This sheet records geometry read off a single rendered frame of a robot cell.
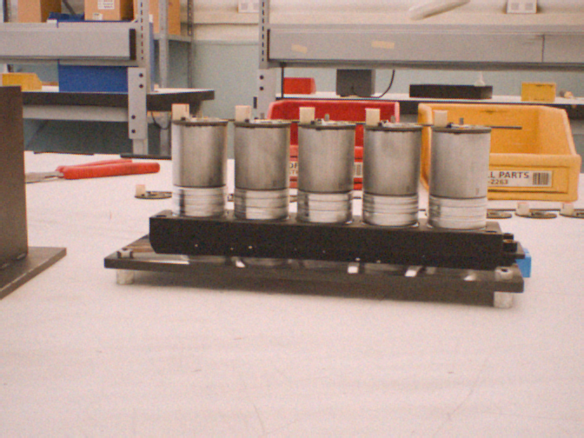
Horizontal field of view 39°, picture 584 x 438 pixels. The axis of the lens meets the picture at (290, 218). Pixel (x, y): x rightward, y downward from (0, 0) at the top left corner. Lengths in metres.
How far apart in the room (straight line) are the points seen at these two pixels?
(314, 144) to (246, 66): 4.53
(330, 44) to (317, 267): 2.31
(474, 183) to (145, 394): 0.17
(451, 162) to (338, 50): 2.27
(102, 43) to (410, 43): 1.00
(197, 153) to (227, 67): 4.55
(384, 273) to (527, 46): 2.28
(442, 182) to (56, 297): 0.16
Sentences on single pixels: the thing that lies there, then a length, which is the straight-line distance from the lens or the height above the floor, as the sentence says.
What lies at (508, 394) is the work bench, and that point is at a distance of 0.23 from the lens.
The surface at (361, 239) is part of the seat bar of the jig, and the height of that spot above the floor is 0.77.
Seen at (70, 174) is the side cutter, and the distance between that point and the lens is 0.65.
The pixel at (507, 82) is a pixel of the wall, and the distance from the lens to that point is 4.70.
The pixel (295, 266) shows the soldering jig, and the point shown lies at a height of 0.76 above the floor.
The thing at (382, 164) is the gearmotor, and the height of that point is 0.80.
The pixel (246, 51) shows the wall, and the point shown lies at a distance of 4.87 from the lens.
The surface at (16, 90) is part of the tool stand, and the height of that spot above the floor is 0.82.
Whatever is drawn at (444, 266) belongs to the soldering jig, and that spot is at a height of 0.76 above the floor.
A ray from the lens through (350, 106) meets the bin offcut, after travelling 0.70.
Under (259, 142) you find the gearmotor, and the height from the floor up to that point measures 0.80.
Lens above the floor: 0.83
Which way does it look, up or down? 10 degrees down
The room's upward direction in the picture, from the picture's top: 1 degrees clockwise
